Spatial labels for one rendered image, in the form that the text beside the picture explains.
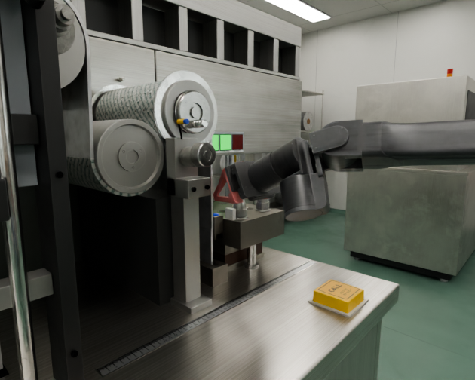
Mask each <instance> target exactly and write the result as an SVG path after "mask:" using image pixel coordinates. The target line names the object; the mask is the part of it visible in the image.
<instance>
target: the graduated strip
mask: <svg viewBox="0 0 475 380"><path fill-rule="evenodd" d="M314 264H316V262H312V261H307V262H305V263H303V264H301V265H299V266H297V267H295V268H293V269H292V270H290V271H288V272H286V273H284V274H282V275H280V276H278V277H276V278H274V279H272V280H270V281H268V282H266V283H264V284H262V285H260V286H258V287H256V288H254V289H253V290H251V291H249V292H247V293H244V294H243V295H241V296H238V297H237V298H235V299H232V300H231V301H229V302H226V303H225V304H223V305H220V306H219V307H217V308H215V309H213V310H212V311H209V312H207V313H206V314H203V315H201V316H200V317H197V318H195V319H194V320H191V321H189V322H188V323H185V324H183V325H182V326H180V327H178V328H176V329H174V330H172V331H170V332H168V333H166V334H164V335H162V336H160V337H158V338H156V339H154V340H152V341H150V342H148V343H146V344H144V345H143V346H141V347H139V348H137V349H135V350H133V351H131V352H129V353H127V354H125V355H123V356H121V357H119V358H117V359H115V360H113V361H111V362H109V363H107V364H105V365H104V366H101V367H100V368H98V369H95V370H96V371H97V372H98V373H99V374H100V376H101V377H102V378H103V377H105V376H107V375H109V374H111V373H113V372H114V371H116V370H118V369H120V368H122V367H124V366H126V365H127V364H129V363H132V362H133V361H135V360H137V359H139V358H141V357H143V356H144V355H146V354H148V353H150V352H152V351H154V350H155V349H157V348H159V347H161V346H163V345H165V344H167V343H168V342H171V341H173V340H174V339H176V338H178V337H180V336H182V335H184V334H185V333H187V332H189V331H191V330H193V329H195V328H196V327H198V326H200V325H202V324H204V323H206V322H207V321H209V320H212V319H213V318H215V317H217V316H219V315H220V314H223V313H225V312H226V311H228V310H230V309H232V308H234V307H236V306H237V305H239V304H241V303H243V302H245V301H246V300H248V299H251V298H253V297H254V296H257V295H258V294H260V293H262V292H264V291H266V290H267V289H269V288H271V287H273V286H275V285H277V284H278V283H280V282H282V281H284V280H286V279H288V278H289V277H292V276H293V275H295V274H298V273H299V272H300V271H303V270H305V269H306V268H308V267H310V266H312V265H314Z"/></svg>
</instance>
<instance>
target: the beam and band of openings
mask: <svg viewBox="0 0 475 380"><path fill-rule="evenodd" d="M70 2H71V3H72V4H73V5H74V6H75V8H76V10H77V11H78V13H79V14H80V16H81V18H82V20H83V22H84V24H85V27H86V30H87V34H88V36H92V37H95V38H102V39H105V40H110V41H116V42H120V43H124V44H130V45H134V46H138V47H142V48H148V49H152V50H154V51H163V52H166V53H170V54H176V55H180V56H184V57H191V58H195V59H199V60H205V61H209V62H213V63H219V64H223V65H227V66H233V67H237V68H241V69H248V70H251V71H255V72H261V73H265V74H269V75H276V76H280V77H284V78H290V79H294V80H297V81H300V77H299V59H300V47H301V37H302V28H300V27H297V26H295V25H293V24H291V23H288V22H286V21H283V20H281V19H278V18H276V17H273V16H271V15H269V14H267V13H264V12H262V11H259V10H257V9H255V8H252V7H250V6H248V5H245V4H243V3H240V2H238V1H235V0H70Z"/></svg>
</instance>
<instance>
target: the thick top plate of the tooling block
mask: <svg viewBox="0 0 475 380"><path fill-rule="evenodd" d="M227 207H230V208H234V204H231V203H227V202H221V201H215V200H214V198H213V212H214V213H218V214H219V215H223V237H222V238H220V239H216V240H214V239H213V242H216V243H219V244H223V245H226V246H229V247H233V248H235V249H239V250H242V249H244V248H247V247H250V246H252V245H255V244H258V243H261V242H263V241H266V240H269V239H272V238H275V237H277V236H280V235H282V234H284V210H279V209H274V208H270V207H269V208H270V209H271V210H270V211H267V212H259V211H256V205H254V204H246V209H247V216H248V218H247V219H236V220H230V219H226V218H225V208H227Z"/></svg>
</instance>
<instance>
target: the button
mask: <svg viewBox="0 0 475 380"><path fill-rule="evenodd" d="M363 297H364V289H361V288H358V287H354V286H352V285H348V284H346V283H342V282H339V281H336V280H332V279H331V280H328V281H327V282H326V283H324V284H322V285H321V286H319V287H318V288H317V289H315V290H314V292H313V301H315V302H318V303H320V304H322V305H326V306H328V307H331V308H334V309H336V310H339V311H342V312H345V313H347V314H348V313H349V312H351V311H352V310H353V309H354V308H356V307H357V306H358V305H359V304H360V303H361V302H362V301H363Z"/></svg>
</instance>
